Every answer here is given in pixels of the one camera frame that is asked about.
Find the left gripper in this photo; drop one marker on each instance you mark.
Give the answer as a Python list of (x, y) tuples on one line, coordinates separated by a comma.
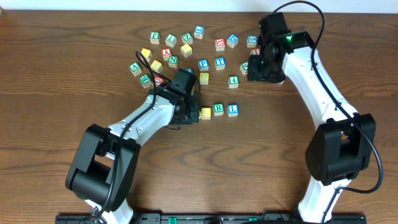
[(193, 112)]

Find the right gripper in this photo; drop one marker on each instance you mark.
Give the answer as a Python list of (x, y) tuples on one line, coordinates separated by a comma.
[(257, 70)]

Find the yellow o block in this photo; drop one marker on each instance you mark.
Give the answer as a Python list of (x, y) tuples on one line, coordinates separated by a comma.
[(206, 113), (204, 78)]

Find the green R block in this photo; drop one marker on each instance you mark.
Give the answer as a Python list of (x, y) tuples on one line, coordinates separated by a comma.
[(218, 109)]

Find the blue L block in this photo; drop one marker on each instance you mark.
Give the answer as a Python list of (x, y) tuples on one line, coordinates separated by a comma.
[(233, 110)]

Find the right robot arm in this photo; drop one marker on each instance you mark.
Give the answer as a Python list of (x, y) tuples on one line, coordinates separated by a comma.
[(343, 141)]

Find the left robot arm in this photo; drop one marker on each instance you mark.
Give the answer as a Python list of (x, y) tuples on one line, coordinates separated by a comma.
[(103, 168)]

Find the red I block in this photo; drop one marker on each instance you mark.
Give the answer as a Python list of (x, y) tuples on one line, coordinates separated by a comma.
[(255, 51)]

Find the green J block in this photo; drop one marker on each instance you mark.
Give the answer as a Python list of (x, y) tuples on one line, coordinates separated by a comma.
[(244, 68)]

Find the blue 5 block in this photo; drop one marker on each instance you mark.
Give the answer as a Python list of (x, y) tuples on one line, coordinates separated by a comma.
[(251, 41)]

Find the green 4 block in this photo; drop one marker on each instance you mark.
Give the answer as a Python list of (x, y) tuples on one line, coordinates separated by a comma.
[(233, 81)]

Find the red U block lower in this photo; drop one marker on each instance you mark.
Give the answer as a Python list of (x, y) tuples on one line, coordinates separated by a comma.
[(158, 80)]

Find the red u block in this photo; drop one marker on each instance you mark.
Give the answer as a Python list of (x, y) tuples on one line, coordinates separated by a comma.
[(220, 44), (158, 80)]

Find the blue P block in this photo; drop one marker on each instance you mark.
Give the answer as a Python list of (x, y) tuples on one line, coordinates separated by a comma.
[(203, 65)]

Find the blue D block left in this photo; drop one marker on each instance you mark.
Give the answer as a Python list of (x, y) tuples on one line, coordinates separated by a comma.
[(232, 40)]

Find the green N block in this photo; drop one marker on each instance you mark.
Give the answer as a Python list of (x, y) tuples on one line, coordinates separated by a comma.
[(173, 61)]

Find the blue T block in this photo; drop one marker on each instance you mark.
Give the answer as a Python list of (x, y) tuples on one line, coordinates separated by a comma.
[(220, 63)]

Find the yellow block left lower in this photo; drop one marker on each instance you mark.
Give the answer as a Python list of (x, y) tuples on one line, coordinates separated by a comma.
[(156, 66)]

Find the red U block upper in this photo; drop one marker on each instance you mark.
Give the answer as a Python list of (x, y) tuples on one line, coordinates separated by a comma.
[(220, 44)]

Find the yellow S block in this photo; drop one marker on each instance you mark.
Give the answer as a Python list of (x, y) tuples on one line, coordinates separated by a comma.
[(186, 50)]

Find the red A block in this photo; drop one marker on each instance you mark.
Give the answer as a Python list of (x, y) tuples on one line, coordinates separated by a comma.
[(166, 53)]

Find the green A block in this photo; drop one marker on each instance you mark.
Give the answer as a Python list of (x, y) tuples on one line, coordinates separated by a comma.
[(135, 69)]

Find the yellow block far left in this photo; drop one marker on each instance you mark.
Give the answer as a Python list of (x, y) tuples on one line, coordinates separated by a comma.
[(147, 53)]

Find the green Z block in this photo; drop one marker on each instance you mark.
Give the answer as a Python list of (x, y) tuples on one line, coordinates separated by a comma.
[(187, 38)]

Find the green L block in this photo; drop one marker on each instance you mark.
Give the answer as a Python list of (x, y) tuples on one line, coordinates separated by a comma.
[(171, 40)]

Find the blue block top centre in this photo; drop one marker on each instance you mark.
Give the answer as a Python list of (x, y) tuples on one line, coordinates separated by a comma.
[(199, 32)]

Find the green block top left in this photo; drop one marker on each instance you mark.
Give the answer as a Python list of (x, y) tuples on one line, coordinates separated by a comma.
[(155, 37)]

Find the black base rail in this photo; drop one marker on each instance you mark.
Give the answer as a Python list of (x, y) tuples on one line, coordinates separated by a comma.
[(278, 218)]

